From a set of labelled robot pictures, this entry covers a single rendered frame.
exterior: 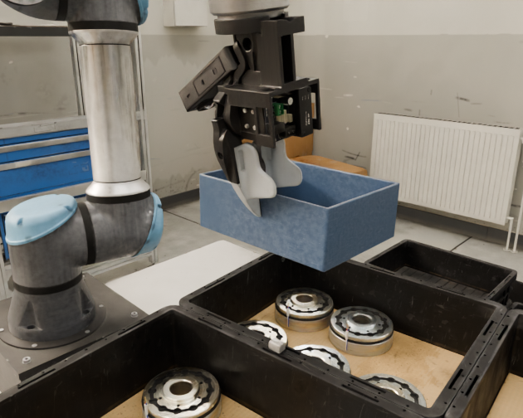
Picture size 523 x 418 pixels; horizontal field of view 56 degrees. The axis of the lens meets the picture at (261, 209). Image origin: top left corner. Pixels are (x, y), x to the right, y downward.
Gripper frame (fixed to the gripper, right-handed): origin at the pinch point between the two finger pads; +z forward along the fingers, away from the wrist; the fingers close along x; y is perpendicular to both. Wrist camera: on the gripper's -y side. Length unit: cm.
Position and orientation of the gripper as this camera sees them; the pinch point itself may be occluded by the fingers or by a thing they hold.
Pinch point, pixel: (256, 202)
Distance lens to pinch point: 56.8
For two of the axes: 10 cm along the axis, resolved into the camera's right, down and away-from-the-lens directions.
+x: 7.1, -3.5, 6.1
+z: 1.0, 9.1, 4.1
